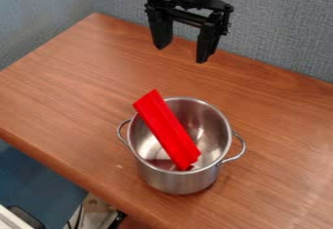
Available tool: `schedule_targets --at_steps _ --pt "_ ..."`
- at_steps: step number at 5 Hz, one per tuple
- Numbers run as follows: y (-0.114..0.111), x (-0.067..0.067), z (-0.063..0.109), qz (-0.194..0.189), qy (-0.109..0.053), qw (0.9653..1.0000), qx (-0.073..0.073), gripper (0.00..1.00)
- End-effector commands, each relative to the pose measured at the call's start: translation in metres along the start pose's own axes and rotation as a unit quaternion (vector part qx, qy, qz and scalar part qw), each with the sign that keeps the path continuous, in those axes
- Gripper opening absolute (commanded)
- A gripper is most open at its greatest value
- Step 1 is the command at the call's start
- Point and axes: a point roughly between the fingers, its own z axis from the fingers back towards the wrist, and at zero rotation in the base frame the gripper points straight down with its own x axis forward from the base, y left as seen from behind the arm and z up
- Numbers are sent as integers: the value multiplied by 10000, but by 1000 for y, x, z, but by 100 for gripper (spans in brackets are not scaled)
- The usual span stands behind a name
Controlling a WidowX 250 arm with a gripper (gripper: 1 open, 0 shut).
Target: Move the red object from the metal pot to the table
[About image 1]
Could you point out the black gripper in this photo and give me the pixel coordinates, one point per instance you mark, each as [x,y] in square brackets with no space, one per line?
[208,14]

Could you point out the red rectangular block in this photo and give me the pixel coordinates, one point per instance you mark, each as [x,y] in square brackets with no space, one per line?
[168,130]

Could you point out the stainless steel pot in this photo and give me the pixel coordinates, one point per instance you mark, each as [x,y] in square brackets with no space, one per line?
[209,129]

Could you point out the white object at corner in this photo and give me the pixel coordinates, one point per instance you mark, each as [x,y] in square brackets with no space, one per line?
[10,221]

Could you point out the black table leg frame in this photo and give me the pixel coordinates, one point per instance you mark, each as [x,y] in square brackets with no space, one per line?
[114,225]

